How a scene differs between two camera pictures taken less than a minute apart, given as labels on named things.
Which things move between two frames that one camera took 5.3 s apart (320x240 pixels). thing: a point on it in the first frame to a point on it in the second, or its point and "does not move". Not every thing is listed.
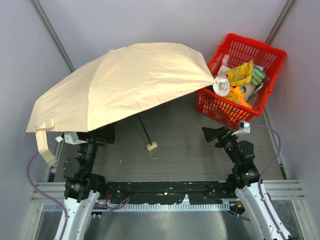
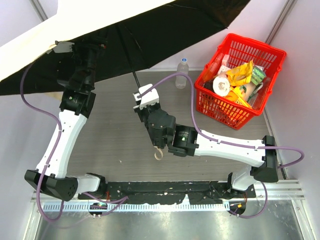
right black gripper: (222, 136) to (143, 114)
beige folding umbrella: (92, 87) to (127, 38)
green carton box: (258, 74) does not move
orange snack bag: (235, 95) does not move
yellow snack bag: (240, 75) does not move
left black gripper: (99, 137) to (81, 47)
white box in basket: (224, 67) does not move
